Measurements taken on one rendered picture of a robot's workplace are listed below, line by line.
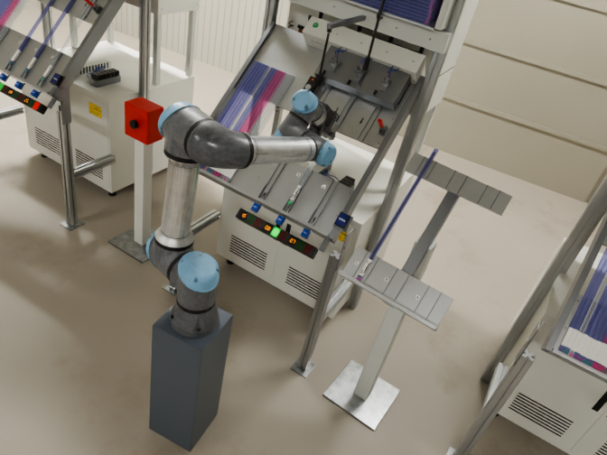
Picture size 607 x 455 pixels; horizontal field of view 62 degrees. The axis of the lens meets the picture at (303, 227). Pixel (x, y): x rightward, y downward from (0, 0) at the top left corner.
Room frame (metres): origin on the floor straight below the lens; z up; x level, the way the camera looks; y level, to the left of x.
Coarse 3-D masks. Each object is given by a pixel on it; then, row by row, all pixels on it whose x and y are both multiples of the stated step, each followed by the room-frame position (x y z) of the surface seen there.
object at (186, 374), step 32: (160, 320) 1.05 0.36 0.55; (224, 320) 1.11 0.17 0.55; (160, 352) 1.02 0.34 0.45; (192, 352) 0.99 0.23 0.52; (224, 352) 1.13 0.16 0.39; (160, 384) 1.02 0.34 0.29; (192, 384) 0.98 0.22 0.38; (160, 416) 1.01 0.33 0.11; (192, 416) 0.98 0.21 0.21; (192, 448) 0.99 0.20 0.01
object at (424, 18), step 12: (360, 0) 1.98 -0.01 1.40; (372, 0) 1.97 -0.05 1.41; (396, 0) 1.93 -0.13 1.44; (408, 0) 1.91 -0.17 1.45; (420, 0) 1.90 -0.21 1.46; (432, 0) 1.88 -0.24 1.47; (396, 12) 1.93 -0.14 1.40; (408, 12) 1.91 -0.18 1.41; (420, 12) 1.90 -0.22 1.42; (432, 12) 1.89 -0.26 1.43
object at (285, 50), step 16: (272, 32) 2.16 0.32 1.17; (288, 32) 2.15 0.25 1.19; (272, 48) 2.10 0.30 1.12; (288, 48) 2.10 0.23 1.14; (304, 48) 2.09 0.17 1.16; (272, 64) 2.04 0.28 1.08; (288, 64) 2.04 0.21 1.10; (304, 64) 2.03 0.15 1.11; (240, 80) 2.00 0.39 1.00; (304, 80) 1.97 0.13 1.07; (288, 96) 1.92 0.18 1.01; (320, 96) 1.91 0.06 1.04; (336, 96) 1.90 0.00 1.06; (336, 112) 1.85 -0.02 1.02; (352, 112) 1.84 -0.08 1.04; (368, 112) 1.84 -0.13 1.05; (384, 112) 1.83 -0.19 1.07; (352, 128) 1.79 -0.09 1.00; (368, 128) 1.78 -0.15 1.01; (368, 144) 1.74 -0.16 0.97
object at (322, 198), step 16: (240, 176) 1.66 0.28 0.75; (256, 176) 1.66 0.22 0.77; (272, 176) 1.65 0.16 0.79; (288, 176) 1.65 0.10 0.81; (320, 176) 1.64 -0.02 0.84; (256, 192) 1.61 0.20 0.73; (272, 192) 1.60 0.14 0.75; (288, 192) 1.60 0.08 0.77; (304, 192) 1.60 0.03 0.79; (320, 192) 1.59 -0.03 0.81; (336, 192) 1.59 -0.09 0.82; (352, 192) 1.59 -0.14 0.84; (304, 208) 1.55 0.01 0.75; (320, 208) 1.55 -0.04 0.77; (336, 208) 1.55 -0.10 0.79; (320, 224) 1.50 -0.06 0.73
